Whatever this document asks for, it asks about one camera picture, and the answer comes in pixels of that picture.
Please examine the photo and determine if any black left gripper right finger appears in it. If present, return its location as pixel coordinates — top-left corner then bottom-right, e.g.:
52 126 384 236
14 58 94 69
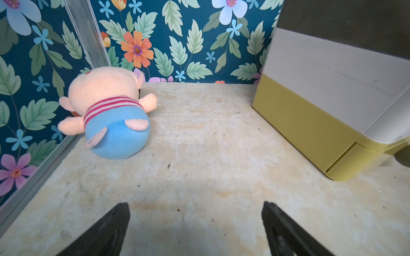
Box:
262 201 333 256

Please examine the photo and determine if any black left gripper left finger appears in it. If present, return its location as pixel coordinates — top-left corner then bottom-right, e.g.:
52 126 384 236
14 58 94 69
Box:
58 203 130 256

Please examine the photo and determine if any three-tier colored drawer cabinet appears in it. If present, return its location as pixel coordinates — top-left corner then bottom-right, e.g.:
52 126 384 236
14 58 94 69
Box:
253 1 410 175

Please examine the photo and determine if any pink pig plush toy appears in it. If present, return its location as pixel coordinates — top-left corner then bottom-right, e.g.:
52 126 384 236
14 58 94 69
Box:
58 66 158 160

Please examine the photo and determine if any aluminium left corner post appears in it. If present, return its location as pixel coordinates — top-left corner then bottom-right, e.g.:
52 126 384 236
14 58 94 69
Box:
64 0 111 69

